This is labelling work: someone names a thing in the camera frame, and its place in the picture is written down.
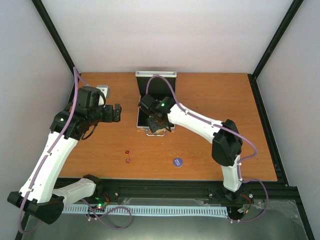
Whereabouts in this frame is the aluminium poker case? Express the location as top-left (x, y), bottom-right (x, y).
top-left (135, 70), bottom-right (178, 137)

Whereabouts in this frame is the blue playing card box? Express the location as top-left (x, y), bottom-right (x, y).
top-left (151, 126), bottom-right (166, 135)

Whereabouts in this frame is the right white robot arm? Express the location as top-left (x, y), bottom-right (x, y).
top-left (138, 94), bottom-right (243, 202)

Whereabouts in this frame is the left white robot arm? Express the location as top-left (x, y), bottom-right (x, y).
top-left (7, 103), bottom-right (122, 225)

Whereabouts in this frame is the purple dealer button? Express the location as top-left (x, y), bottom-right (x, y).
top-left (172, 157), bottom-right (183, 168)

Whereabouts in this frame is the electronics board with led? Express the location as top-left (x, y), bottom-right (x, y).
top-left (91, 195), bottom-right (110, 213)

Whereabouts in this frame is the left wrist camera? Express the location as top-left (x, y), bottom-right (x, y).
top-left (76, 86), bottom-right (109, 108)

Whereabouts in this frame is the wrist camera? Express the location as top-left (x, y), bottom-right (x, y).
top-left (138, 94), bottom-right (159, 116)
top-left (76, 86), bottom-right (109, 108)

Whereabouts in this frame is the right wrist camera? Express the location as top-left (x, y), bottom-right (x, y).
top-left (138, 94), bottom-right (159, 116)

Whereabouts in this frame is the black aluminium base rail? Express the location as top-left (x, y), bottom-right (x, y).
top-left (74, 177), bottom-right (253, 204)

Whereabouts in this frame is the light blue cable duct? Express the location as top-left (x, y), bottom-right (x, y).
top-left (61, 202), bottom-right (229, 217)

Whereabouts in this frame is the left black frame post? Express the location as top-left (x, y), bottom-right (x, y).
top-left (31, 0), bottom-right (75, 74)

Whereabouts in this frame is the black frame post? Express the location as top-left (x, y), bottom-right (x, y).
top-left (31, 0), bottom-right (75, 74)
top-left (252, 0), bottom-right (304, 80)

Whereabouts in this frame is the right black frame post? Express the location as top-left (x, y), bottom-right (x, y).
top-left (252, 0), bottom-right (304, 80)

